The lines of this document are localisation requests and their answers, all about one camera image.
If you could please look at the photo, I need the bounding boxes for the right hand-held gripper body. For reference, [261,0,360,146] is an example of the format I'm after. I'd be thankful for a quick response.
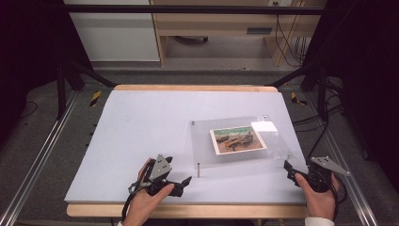
[300,155,352,194]

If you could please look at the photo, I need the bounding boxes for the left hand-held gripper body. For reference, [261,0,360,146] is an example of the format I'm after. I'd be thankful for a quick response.
[127,153,177,197]

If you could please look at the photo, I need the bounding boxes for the clear acrylic photo frame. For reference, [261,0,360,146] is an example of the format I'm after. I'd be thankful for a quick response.
[188,114,293,179]

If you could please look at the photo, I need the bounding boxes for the boat painting print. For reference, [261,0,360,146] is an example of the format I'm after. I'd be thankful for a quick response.
[209,125,268,156]

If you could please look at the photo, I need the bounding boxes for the person's right hand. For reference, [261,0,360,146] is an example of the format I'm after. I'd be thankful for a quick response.
[295,172,340,220]

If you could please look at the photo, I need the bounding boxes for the person's left hand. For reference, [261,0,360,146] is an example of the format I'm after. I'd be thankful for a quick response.
[123,158,175,226]

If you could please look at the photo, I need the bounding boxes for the white table mat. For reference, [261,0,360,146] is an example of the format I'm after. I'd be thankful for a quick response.
[64,89,310,205]

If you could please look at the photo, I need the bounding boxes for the right yellow clamp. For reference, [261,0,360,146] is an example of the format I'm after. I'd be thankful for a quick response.
[290,91,309,106]

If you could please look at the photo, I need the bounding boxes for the yellow clamp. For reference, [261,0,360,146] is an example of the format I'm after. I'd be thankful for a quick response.
[290,91,309,106]
[88,90,104,107]

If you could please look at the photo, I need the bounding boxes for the black metal stand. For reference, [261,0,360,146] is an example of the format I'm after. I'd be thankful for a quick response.
[56,60,118,121]
[268,62,330,122]

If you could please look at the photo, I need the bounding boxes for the left yellow clamp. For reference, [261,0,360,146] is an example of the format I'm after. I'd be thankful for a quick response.
[88,90,104,107]

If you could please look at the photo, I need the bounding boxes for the black curtain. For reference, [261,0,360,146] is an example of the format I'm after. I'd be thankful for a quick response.
[0,0,92,139]
[301,0,399,185]

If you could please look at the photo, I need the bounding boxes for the black chair base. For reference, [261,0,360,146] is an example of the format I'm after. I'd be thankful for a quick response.
[172,35,210,45]

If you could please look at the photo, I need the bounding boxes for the white cabinet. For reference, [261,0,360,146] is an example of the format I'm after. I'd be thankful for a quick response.
[63,0,161,62]

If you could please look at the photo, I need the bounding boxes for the wooden desk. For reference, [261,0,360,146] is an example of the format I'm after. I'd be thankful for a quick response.
[150,0,326,68]

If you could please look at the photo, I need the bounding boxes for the right hand-held gripper cable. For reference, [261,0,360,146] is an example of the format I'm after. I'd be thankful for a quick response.
[326,170,348,220]

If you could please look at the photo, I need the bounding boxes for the hand-held gripper cable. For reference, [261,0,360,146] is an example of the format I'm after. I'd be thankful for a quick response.
[326,170,348,220]
[120,182,142,222]

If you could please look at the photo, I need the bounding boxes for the left hand-held gripper cable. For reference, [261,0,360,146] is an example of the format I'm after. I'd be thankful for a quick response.
[120,182,142,222]

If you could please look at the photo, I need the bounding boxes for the black floor cables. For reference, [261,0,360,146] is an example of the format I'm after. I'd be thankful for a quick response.
[291,78,345,158]

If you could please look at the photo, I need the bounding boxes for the aluminium floor rail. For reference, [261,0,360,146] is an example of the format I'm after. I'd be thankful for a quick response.
[305,93,379,226]
[0,90,80,226]

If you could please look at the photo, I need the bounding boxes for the hanging black cable bundle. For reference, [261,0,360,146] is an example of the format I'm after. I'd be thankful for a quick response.
[274,1,308,68]

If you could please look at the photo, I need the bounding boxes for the thin black floor cable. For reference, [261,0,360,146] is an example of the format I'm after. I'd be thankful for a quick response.
[18,101,39,120]

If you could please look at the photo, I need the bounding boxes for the black horizontal frame bar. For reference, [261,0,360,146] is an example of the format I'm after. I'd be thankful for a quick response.
[62,4,327,15]

